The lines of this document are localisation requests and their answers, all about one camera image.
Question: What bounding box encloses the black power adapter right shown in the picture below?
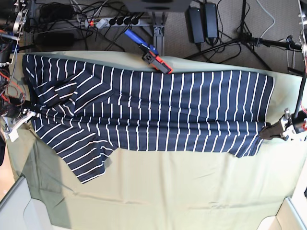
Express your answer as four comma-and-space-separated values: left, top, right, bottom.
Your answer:
203, 2, 218, 38

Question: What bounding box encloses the grey plastic bin left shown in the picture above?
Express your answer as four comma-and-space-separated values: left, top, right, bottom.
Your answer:
0, 176, 55, 230

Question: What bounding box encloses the navy white striped T-shirt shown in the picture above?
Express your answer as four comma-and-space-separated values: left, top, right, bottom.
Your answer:
22, 54, 275, 183

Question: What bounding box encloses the blue orange bar clamp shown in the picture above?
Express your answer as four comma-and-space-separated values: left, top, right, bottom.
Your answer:
124, 29, 173, 74

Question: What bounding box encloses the aluminium frame post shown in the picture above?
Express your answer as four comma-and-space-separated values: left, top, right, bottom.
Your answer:
149, 11, 168, 56

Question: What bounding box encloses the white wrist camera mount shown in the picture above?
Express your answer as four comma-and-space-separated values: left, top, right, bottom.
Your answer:
3, 109, 38, 142

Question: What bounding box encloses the grey box at top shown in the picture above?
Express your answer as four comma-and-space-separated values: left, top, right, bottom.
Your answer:
122, 0, 192, 12

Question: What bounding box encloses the light green table cloth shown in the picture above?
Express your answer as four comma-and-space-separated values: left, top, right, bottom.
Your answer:
0, 49, 307, 230

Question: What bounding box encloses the black power adapter left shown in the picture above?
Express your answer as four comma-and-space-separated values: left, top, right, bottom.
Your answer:
186, 7, 205, 44

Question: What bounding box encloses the white power strip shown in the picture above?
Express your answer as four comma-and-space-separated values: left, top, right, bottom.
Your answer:
82, 16, 141, 29

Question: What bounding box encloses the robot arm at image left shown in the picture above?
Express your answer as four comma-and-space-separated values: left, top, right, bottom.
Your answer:
0, 0, 29, 118

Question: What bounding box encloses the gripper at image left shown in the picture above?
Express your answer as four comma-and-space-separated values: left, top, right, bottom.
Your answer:
0, 95, 37, 118

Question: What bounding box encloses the black tripod stand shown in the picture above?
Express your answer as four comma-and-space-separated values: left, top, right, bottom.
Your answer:
186, 0, 307, 71

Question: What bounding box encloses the black power adapter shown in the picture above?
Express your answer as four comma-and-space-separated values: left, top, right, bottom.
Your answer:
203, 2, 218, 38
186, 7, 205, 44

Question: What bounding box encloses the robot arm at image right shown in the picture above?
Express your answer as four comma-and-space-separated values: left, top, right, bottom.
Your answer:
259, 0, 307, 141

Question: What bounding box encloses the black flat box on floor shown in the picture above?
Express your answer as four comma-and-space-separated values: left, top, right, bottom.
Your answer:
35, 33, 75, 46

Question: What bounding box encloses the white cable on floor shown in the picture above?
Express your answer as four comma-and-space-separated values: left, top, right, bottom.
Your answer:
254, 0, 276, 39

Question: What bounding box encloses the beige plastic bin right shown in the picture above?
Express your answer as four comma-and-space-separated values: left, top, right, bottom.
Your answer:
257, 196, 307, 230

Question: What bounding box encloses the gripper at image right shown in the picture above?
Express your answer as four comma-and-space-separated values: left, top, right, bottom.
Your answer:
260, 108, 307, 141

